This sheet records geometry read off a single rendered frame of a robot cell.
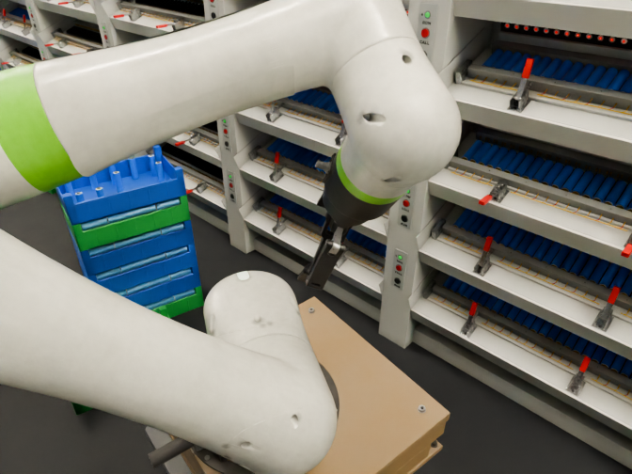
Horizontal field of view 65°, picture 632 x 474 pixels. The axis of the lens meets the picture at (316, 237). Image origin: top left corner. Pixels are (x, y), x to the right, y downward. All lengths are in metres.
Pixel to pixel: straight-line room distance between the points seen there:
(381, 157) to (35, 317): 0.31
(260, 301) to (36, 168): 0.31
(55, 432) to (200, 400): 0.97
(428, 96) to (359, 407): 0.55
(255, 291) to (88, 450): 0.79
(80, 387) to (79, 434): 0.95
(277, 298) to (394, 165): 0.28
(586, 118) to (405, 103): 0.61
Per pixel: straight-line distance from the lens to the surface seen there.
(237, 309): 0.66
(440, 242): 1.29
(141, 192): 1.39
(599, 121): 1.03
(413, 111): 0.47
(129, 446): 1.35
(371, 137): 0.47
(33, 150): 0.51
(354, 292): 1.58
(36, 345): 0.43
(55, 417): 1.47
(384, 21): 0.52
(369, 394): 0.88
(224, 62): 0.50
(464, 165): 1.17
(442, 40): 1.08
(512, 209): 1.11
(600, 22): 0.98
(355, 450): 0.82
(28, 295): 0.42
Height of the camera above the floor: 1.05
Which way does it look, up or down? 33 degrees down
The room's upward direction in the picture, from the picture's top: straight up
